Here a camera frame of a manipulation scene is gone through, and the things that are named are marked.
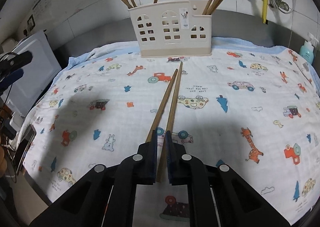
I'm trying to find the person left hand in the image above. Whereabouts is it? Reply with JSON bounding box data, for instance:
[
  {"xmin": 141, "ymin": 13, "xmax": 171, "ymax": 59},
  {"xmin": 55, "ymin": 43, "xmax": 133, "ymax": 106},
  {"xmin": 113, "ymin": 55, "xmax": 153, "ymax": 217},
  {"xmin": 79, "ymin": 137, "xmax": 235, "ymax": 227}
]
[{"xmin": 0, "ymin": 146, "xmax": 8, "ymax": 178}]

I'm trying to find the white microwave oven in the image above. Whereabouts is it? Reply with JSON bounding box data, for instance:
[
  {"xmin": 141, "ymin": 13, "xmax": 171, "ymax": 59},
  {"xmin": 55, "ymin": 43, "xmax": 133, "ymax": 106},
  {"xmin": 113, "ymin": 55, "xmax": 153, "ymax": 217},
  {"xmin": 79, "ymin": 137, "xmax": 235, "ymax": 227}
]
[{"xmin": 1, "ymin": 31, "xmax": 61, "ymax": 117}]

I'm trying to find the black smartphone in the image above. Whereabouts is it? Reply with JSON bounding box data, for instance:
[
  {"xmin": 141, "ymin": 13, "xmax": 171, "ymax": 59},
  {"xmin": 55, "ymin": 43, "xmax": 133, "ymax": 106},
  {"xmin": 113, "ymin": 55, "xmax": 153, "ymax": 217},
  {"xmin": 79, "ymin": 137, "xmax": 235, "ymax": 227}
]
[{"xmin": 13, "ymin": 124, "xmax": 36, "ymax": 176}]

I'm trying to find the cartoon print white cloth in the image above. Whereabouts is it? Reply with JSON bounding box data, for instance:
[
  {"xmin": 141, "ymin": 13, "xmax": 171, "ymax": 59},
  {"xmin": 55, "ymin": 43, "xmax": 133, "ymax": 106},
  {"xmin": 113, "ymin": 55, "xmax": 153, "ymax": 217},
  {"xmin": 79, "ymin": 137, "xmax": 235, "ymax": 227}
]
[{"xmin": 23, "ymin": 38, "xmax": 319, "ymax": 224}]

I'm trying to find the beige plastic utensil holder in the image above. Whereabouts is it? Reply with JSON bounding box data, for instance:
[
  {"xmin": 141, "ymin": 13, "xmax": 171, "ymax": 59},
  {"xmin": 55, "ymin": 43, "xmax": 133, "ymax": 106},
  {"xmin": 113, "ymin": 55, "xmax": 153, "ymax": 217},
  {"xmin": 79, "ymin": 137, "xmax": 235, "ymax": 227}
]
[{"xmin": 129, "ymin": 0, "xmax": 212, "ymax": 58}]

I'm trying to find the teal soap pump bottle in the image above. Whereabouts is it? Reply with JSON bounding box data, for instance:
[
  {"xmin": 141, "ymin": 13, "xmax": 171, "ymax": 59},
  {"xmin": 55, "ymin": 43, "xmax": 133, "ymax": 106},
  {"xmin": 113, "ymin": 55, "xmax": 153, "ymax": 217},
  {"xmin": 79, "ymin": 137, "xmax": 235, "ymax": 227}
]
[{"xmin": 299, "ymin": 32, "xmax": 319, "ymax": 64}]

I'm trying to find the steel water valve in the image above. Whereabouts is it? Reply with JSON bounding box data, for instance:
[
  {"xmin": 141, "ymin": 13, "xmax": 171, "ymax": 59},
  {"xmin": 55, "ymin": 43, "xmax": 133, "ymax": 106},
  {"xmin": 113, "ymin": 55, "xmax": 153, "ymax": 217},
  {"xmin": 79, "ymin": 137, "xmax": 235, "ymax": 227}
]
[{"xmin": 270, "ymin": 0, "xmax": 290, "ymax": 13}]

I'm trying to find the wall power socket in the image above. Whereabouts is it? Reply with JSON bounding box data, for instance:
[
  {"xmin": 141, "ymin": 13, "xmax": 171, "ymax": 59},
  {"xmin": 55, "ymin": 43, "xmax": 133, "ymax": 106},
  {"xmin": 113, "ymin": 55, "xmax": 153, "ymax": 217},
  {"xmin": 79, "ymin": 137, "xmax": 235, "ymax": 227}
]
[{"xmin": 27, "ymin": 15, "xmax": 35, "ymax": 32}]

